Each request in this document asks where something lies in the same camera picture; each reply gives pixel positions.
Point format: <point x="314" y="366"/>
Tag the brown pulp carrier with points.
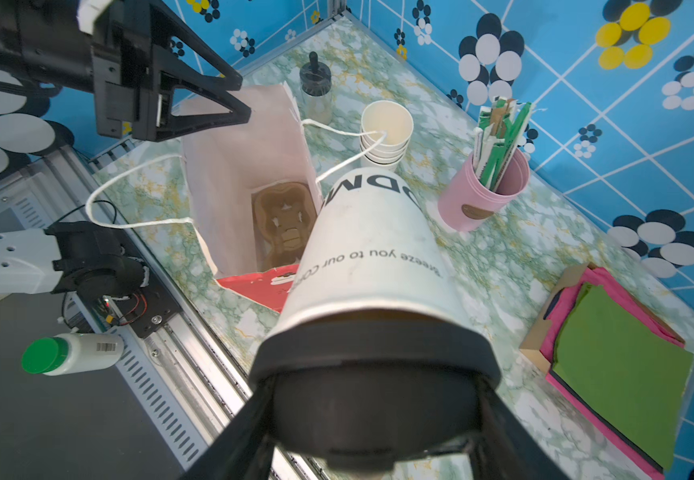
<point x="284" y="216"/>

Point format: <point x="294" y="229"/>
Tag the pink straw holder cup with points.
<point x="465" y="203"/>

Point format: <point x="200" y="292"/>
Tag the stack of white paper cups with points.
<point x="388" y="127"/>

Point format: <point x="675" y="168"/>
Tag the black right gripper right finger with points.
<point x="505" y="449"/>

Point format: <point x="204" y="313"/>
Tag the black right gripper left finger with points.
<point x="245" y="448"/>

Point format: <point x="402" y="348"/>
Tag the green wrapped straws bundle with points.
<point x="501" y="130"/>

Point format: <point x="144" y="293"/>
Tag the brown cardboard box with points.
<point x="539" y="343"/>

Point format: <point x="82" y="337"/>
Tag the clear jar black lid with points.
<point x="316" y="86"/>

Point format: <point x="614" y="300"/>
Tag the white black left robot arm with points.
<point x="42" y="53"/>

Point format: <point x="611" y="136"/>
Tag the black cup lid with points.
<point x="364" y="391"/>

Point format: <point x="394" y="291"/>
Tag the white bottle green cap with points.
<point x="71" y="353"/>

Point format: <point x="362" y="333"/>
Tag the white paper coffee cup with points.
<point x="371" y="249"/>

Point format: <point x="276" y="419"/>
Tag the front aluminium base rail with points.
<point x="179" y="381"/>

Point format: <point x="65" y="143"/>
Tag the red white paper gift bag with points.
<point x="223" y="169"/>

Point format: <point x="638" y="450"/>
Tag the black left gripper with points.
<point x="136" y="76"/>

